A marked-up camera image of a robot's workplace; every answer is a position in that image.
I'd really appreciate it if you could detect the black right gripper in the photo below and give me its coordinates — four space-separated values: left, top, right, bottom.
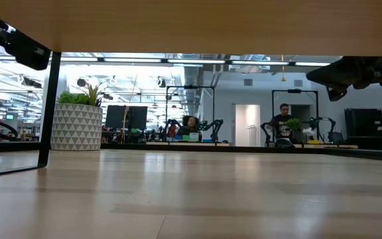
306 56 382 102

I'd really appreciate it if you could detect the ceiling light strip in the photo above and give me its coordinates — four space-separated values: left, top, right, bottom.
231 60 290 66
295 61 331 67
103 57 162 63
60 56 99 62
167 58 225 64

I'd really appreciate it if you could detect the black cabinet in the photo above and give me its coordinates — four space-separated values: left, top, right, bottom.
344 108 382 149

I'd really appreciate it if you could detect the small green background plant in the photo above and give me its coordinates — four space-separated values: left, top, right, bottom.
285 118 304 133

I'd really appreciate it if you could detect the person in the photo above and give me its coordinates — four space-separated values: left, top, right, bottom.
269 103 294 139
176 115 202 137

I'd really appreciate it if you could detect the succulent in patterned white pot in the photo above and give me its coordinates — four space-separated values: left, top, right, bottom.
50 82 104 152

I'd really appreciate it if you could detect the white door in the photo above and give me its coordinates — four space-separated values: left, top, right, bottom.
233 104 261 147

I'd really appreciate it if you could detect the black computer monitor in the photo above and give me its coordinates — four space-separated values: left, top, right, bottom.
127 106 149 131
105 105 128 131

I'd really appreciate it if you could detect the black background rig frame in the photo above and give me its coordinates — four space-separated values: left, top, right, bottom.
271 88 320 142
165 85 216 143

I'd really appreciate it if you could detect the black aluminium table frame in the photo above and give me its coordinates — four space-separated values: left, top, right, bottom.
0 141 382 162

